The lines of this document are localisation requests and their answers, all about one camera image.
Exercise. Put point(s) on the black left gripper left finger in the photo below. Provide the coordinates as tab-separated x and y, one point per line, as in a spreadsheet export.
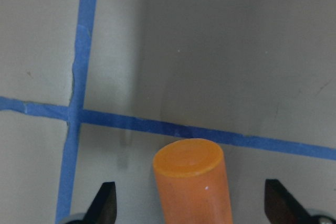
103	208

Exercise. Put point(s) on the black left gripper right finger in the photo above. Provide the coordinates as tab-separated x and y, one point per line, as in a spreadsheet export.
280	205

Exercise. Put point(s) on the plain orange cylinder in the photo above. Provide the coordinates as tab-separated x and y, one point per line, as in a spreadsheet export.
191	178

